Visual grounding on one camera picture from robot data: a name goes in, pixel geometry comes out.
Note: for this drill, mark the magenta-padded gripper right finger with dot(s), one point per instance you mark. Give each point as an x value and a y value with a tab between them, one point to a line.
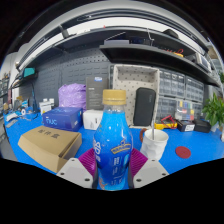
151	171

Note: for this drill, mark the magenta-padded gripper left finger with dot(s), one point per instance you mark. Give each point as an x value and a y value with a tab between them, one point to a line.
75	173

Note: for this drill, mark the blue drink bottle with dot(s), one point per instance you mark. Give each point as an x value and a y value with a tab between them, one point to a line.
113	140

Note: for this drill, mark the white faceted cup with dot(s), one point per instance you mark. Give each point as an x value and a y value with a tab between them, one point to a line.
154	148

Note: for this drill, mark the flat round red coaster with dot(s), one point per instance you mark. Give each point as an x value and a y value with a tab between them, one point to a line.
183	152

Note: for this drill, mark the brown cardboard box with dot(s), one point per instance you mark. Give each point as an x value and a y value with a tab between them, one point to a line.
46	143

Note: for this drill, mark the metal stirring spoon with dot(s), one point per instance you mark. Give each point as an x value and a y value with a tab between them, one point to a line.
153	126

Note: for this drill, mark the yellow tool with red leads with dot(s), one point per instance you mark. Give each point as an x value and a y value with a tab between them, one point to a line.
166	124

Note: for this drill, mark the blue carton box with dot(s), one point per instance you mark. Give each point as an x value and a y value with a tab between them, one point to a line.
61	119

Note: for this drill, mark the white carton box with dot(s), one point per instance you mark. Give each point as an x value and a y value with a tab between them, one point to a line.
91	120

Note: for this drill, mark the black box with white label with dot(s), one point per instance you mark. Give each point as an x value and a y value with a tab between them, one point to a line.
186	126

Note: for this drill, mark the black zip case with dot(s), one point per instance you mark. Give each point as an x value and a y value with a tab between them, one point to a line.
144	106

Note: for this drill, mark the flat black case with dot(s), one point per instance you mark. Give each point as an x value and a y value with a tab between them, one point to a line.
202	126

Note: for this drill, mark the clear organizer box, coloured parts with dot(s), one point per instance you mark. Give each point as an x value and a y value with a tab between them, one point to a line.
185	110

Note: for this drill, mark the small white bottles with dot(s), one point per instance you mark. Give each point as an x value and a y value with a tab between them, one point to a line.
46	106

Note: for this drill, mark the purple plastic bag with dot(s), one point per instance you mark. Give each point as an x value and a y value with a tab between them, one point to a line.
71	96

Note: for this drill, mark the dark grey upright carton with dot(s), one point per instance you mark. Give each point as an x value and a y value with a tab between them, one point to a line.
95	96

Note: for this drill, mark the green potted plant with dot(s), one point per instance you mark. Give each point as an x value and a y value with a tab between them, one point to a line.
215	111

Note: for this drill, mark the grey small-parts drawer cabinet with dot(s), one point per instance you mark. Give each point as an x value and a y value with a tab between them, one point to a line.
171	86
195	90

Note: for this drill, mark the white perforated tray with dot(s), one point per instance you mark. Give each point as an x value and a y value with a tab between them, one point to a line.
128	80

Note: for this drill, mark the teal bin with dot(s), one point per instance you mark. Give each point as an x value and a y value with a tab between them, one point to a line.
29	72

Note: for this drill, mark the black wall shelf unit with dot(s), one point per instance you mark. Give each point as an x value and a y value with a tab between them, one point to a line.
146	55

